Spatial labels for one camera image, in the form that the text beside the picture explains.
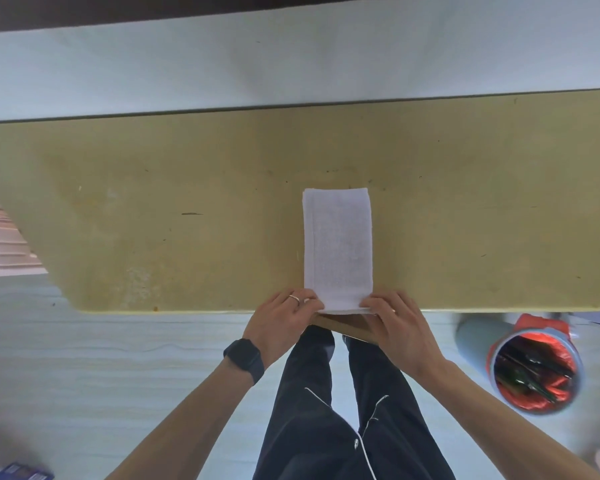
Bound person's right hand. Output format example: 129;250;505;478
359;292;449;381

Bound person's left hand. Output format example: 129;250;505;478
242;288;327;369

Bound white towel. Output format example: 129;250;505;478
302;188;376;316

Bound person's left forearm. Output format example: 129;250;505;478
105;356;261;480

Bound person's right forearm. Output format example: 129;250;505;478
416;360;600;480

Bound black smartwatch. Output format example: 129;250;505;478
223;338;266;387

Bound grey round waste bin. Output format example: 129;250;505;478
454;314;584;416

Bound black trousers with white piping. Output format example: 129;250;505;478
252;325;457;480

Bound green glass bottle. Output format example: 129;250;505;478
497;364;557;403

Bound red bin liner bag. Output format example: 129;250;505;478
488;315;579;411

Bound pink striped mat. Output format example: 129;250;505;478
0;182;49;278

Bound blue printed box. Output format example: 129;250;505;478
0;452;56;480

